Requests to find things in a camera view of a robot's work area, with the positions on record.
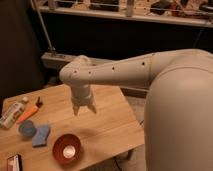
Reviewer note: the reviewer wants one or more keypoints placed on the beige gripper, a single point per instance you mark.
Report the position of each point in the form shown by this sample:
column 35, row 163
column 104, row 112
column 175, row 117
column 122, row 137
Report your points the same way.
column 82, row 96

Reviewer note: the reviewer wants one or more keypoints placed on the red ceramic bowl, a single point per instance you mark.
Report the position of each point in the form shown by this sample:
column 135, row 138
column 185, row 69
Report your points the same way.
column 66, row 148

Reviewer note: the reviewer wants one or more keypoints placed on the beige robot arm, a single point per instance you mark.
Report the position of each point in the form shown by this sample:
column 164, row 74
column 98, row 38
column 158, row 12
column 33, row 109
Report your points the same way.
column 178, row 113

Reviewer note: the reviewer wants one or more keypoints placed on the blue sponge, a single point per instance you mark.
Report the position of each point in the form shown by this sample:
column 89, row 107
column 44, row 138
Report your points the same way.
column 40, row 138

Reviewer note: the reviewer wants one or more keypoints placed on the metal lamp stand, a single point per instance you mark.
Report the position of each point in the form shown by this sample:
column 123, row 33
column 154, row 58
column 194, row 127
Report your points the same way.
column 51, row 48

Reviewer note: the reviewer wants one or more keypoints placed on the red and white box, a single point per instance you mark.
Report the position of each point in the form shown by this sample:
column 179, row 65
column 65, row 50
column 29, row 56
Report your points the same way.
column 14, row 163

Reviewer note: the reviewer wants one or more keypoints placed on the cluttered wooden shelf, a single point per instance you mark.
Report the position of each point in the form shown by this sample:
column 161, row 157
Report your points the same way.
column 137, row 11

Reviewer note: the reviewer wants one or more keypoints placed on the orange handled tool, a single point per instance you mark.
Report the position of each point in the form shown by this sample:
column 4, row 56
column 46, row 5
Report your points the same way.
column 31, row 111

